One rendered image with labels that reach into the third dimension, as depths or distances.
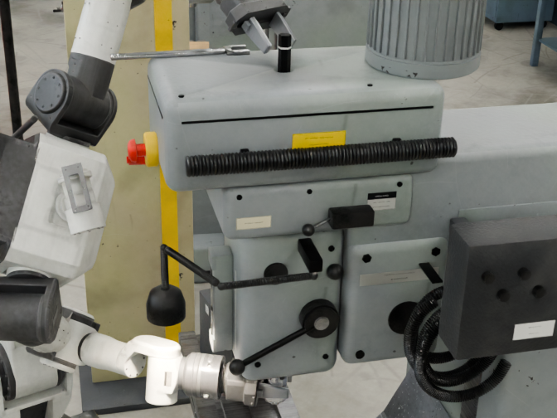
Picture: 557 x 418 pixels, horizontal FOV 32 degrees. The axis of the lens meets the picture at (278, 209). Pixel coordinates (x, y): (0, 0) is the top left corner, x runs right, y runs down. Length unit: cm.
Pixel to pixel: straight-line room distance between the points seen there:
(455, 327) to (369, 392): 248
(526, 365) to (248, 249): 56
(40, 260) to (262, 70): 56
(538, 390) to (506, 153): 45
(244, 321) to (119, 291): 207
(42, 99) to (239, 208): 51
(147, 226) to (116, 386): 71
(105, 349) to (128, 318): 180
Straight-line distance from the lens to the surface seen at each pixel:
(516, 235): 152
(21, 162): 189
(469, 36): 166
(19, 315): 185
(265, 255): 169
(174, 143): 153
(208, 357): 196
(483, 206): 177
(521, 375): 185
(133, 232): 369
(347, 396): 399
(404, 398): 225
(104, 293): 380
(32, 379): 240
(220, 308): 182
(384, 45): 166
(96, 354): 209
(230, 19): 166
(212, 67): 167
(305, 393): 399
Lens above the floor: 241
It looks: 26 degrees down
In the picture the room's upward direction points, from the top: 1 degrees clockwise
